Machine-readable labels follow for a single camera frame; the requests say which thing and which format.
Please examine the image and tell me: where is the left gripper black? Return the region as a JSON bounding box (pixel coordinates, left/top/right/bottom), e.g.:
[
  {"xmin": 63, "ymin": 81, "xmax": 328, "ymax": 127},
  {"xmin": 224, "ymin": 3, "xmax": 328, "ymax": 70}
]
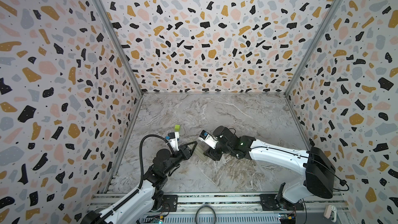
[{"xmin": 162, "ymin": 141, "xmax": 196, "ymax": 177}]

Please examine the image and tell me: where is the white remote control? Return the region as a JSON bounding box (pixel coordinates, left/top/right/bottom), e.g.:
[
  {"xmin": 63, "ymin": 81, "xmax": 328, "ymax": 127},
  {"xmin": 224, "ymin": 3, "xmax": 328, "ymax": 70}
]
[{"xmin": 194, "ymin": 145, "xmax": 208, "ymax": 162}]

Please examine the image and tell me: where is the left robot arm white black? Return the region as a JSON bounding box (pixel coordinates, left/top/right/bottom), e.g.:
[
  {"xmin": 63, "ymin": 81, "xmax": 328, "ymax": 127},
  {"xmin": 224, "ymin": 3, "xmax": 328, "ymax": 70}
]
[{"xmin": 81, "ymin": 133, "xmax": 198, "ymax": 224}]

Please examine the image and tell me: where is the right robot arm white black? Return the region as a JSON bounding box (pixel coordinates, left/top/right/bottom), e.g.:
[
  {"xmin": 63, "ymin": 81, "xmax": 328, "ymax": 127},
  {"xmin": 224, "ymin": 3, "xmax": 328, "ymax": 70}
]
[{"xmin": 199, "ymin": 126, "xmax": 338, "ymax": 210}]

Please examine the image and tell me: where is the white plastic clip device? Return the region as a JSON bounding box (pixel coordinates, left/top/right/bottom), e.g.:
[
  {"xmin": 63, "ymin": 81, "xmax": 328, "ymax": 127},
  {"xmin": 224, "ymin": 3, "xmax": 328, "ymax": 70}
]
[{"xmin": 323, "ymin": 204, "xmax": 337, "ymax": 223}]

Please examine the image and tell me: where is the black cable loop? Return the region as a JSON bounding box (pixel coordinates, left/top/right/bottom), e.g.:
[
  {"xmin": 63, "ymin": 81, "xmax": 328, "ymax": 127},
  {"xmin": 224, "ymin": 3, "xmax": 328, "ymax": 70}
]
[{"xmin": 195, "ymin": 204, "xmax": 217, "ymax": 224}]

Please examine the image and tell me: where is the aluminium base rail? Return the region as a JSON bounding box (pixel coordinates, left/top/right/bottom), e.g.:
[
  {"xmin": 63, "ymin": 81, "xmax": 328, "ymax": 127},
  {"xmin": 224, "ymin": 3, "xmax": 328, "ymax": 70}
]
[{"xmin": 89, "ymin": 192, "xmax": 354, "ymax": 224}]

